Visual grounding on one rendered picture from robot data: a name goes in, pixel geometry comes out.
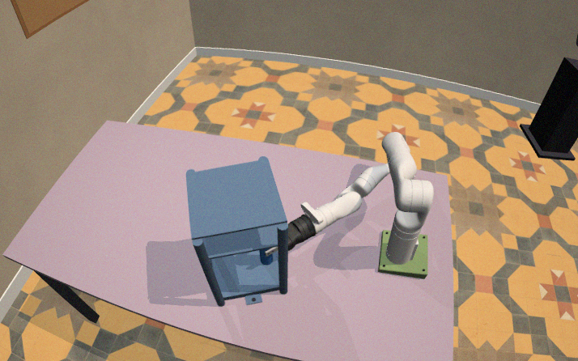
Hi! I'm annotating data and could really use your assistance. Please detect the blue shelving unit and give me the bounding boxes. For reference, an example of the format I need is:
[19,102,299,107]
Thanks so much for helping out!
[186,156,288,307]

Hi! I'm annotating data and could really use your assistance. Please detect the blue bottle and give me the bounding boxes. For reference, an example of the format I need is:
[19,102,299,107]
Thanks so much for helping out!
[259,248,273,265]

